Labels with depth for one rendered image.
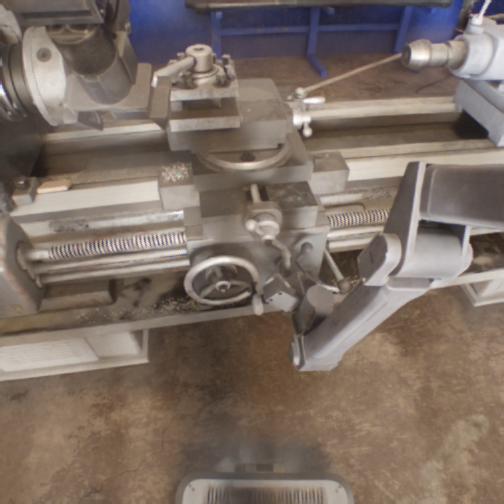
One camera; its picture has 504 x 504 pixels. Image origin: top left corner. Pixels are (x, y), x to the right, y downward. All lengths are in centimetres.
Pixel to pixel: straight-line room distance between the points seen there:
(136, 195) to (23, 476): 113
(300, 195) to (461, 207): 65
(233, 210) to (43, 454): 121
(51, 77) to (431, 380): 172
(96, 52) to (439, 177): 37
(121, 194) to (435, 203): 88
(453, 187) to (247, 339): 141
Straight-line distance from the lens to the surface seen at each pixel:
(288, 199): 97
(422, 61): 131
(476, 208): 36
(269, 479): 125
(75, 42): 43
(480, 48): 140
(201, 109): 96
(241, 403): 158
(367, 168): 119
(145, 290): 140
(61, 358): 173
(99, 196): 112
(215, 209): 94
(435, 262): 44
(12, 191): 116
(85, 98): 53
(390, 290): 46
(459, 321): 201
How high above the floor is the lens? 150
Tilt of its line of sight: 48 degrees down
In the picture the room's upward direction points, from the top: straight up
